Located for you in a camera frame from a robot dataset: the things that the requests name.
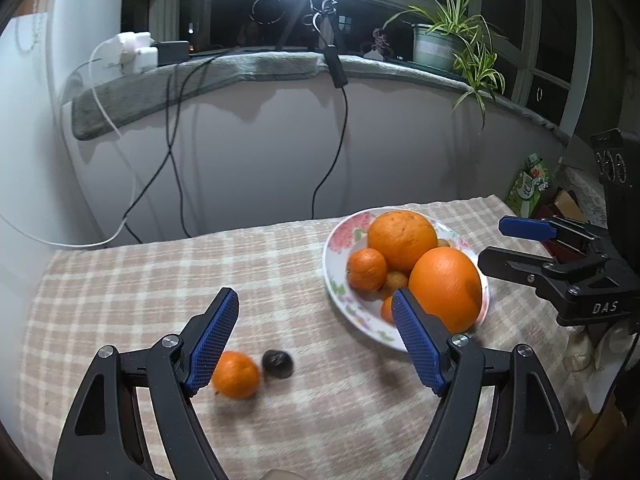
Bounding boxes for black power brick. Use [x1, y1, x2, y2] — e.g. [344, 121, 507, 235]
[156, 40, 191, 67]

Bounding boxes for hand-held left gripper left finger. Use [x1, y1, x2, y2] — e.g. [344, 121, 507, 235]
[52, 287, 240, 480]

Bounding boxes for large smooth orange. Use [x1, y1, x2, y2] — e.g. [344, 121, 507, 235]
[408, 247, 483, 335]

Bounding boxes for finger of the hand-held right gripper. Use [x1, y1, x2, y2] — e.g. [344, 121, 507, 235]
[499, 215, 609, 261]
[477, 246, 626, 307]

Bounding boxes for white power adapter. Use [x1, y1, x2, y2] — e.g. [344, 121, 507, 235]
[102, 32, 158, 72]

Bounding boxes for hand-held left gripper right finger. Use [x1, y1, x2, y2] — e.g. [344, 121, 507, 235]
[391, 288, 581, 480]

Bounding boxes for black lamp tripod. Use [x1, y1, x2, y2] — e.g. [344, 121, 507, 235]
[275, 0, 349, 88]

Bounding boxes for dark red box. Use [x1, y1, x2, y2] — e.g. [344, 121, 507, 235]
[540, 187, 588, 221]

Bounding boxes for checkered beige tablecloth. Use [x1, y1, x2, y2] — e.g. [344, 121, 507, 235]
[17, 195, 586, 480]

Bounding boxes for small yellow fruit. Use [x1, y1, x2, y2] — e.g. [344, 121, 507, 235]
[377, 270, 410, 301]

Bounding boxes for green carton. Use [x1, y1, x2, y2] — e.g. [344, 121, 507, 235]
[505, 154, 553, 216]

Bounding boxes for small purple plant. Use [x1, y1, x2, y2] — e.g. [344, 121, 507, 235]
[362, 27, 392, 61]

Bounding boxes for pale flower pot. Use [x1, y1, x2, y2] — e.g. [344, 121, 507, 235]
[412, 23, 463, 68]

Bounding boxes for large rough orange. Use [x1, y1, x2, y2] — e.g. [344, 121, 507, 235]
[367, 211, 438, 273]

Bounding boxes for mandarin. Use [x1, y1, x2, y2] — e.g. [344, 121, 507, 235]
[347, 248, 388, 292]
[211, 351, 261, 400]

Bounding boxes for spider plant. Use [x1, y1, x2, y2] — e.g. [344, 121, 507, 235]
[375, 0, 506, 131]

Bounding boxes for floral white plate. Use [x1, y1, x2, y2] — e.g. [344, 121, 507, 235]
[322, 207, 490, 353]

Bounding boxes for black lamp cable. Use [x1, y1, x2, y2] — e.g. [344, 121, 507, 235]
[311, 85, 349, 220]

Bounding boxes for white cable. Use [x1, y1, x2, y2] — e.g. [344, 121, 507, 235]
[0, 42, 138, 250]

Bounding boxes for dark plum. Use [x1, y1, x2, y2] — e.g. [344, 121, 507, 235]
[262, 350, 294, 380]

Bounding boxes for white plastic bag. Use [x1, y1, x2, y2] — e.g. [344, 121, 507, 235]
[562, 327, 632, 411]

